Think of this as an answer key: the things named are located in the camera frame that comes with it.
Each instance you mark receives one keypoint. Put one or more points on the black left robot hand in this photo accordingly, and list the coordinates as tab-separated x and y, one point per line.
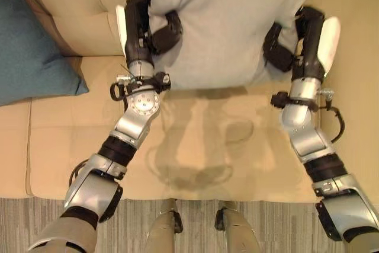
135	32

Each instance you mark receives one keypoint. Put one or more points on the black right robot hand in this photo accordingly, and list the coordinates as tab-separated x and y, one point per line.
311	46

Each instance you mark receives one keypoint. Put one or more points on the light grey cushion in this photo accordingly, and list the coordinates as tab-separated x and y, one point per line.
225	25

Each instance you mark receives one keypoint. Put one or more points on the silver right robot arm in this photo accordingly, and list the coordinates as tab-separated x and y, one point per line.
318	152

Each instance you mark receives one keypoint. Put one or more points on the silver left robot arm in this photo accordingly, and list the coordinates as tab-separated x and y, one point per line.
118	149

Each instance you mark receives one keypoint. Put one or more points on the beige sofa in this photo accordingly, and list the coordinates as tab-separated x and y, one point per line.
207	116

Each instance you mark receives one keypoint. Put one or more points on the teal blue cushion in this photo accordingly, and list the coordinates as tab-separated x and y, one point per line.
28	48

